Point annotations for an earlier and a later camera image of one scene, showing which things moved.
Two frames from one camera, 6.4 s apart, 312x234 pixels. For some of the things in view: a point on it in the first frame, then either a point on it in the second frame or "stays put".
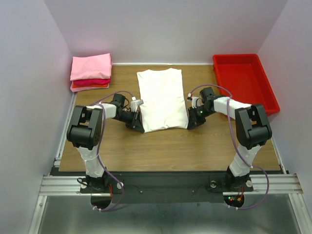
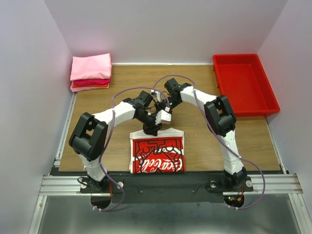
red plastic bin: x=243 y=74 stays put
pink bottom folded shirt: x=80 y=88 stays put
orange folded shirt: x=83 y=86 stays put
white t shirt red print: x=162 y=93 -> x=163 y=153
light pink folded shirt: x=95 y=67 stays put
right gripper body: x=198 y=115 -> x=161 y=105
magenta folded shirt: x=91 y=82 stays put
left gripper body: x=130 y=118 -> x=149 y=125
